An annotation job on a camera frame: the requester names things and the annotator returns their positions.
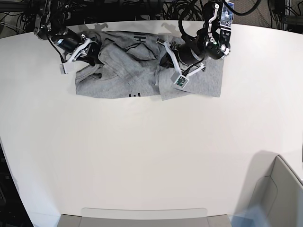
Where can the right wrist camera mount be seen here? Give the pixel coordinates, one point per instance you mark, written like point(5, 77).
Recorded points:
point(69, 58)

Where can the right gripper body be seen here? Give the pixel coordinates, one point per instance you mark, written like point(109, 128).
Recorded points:
point(67, 42)

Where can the blue translucent object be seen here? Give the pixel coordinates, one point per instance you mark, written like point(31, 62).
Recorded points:
point(251, 217)

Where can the grey T-shirt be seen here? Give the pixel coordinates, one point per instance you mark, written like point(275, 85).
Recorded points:
point(130, 66)

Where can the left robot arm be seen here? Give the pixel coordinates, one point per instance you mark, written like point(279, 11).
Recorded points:
point(212, 40)

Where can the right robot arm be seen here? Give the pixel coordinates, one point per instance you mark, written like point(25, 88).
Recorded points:
point(53, 19)

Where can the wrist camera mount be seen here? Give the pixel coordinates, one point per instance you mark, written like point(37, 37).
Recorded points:
point(69, 58)
point(181, 75)

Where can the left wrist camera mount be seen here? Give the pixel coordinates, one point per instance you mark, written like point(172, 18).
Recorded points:
point(181, 75)

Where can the white storage bin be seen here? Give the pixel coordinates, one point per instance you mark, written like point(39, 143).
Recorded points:
point(280, 195)

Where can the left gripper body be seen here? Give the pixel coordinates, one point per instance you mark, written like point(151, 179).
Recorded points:
point(192, 52)

